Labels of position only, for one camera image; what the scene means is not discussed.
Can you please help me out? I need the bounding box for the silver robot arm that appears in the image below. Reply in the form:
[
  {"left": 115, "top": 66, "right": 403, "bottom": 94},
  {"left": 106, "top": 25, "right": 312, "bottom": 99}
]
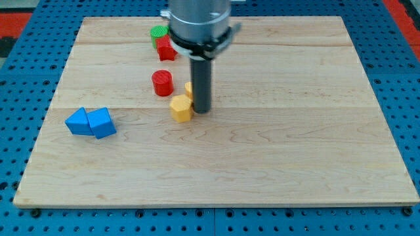
[{"left": 160, "top": 0, "right": 242, "bottom": 45}]

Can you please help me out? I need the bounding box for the yellow heart block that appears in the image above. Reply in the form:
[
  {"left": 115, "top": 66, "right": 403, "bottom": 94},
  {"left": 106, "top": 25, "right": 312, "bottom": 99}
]
[{"left": 184, "top": 81, "right": 193, "bottom": 100}]

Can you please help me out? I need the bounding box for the yellow hexagon block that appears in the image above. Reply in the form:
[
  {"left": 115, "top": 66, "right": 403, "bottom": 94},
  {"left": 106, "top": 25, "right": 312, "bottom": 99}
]
[{"left": 169, "top": 94, "right": 193, "bottom": 123}]

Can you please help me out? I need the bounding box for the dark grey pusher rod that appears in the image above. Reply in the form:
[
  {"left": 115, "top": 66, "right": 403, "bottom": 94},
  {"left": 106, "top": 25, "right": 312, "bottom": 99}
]
[{"left": 190, "top": 59, "right": 211, "bottom": 114}]

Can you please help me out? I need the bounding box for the red cylinder block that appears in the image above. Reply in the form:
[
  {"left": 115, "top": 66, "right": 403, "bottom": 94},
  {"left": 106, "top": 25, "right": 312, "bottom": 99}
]
[{"left": 152, "top": 69, "right": 174, "bottom": 96}]

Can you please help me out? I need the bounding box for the red star block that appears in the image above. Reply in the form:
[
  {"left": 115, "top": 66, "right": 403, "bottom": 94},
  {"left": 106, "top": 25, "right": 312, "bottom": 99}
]
[{"left": 156, "top": 35, "right": 177, "bottom": 61}]

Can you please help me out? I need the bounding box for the wooden board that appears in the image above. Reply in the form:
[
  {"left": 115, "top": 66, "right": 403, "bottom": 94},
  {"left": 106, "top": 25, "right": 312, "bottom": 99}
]
[{"left": 14, "top": 16, "right": 419, "bottom": 208}]

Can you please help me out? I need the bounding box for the green cylinder block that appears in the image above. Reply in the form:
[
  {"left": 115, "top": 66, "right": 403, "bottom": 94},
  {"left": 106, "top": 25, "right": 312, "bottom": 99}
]
[{"left": 150, "top": 25, "right": 169, "bottom": 49}]

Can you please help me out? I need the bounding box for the blue cube block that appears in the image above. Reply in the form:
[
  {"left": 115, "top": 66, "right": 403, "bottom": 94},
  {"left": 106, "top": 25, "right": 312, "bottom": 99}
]
[{"left": 87, "top": 108, "right": 117, "bottom": 139}]

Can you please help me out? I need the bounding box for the blue triangle block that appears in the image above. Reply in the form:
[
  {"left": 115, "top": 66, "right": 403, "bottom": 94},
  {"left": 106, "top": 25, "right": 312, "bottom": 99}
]
[{"left": 65, "top": 107, "right": 94, "bottom": 136}]

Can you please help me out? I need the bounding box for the black and white clamp ring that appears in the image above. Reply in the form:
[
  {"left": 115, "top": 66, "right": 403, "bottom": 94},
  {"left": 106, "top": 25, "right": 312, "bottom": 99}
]
[{"left": 167, "top": 22, "right": 243, "bottom": 62}]

